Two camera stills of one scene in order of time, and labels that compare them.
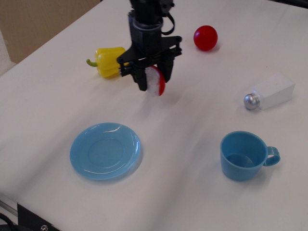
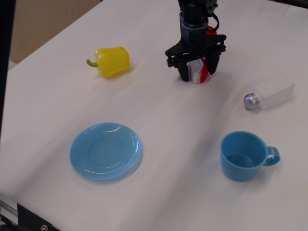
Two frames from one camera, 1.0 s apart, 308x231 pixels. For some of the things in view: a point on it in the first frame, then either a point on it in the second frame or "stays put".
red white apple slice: x=155 y=81 → x=198 y=70
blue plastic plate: x=104 y=151 stays put
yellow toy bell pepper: x=106 y=61 stays put
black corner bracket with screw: x=27 y=221 stays put
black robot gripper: x=148 y=48 → x=195 y=43
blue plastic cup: x=244 y=154 stays put
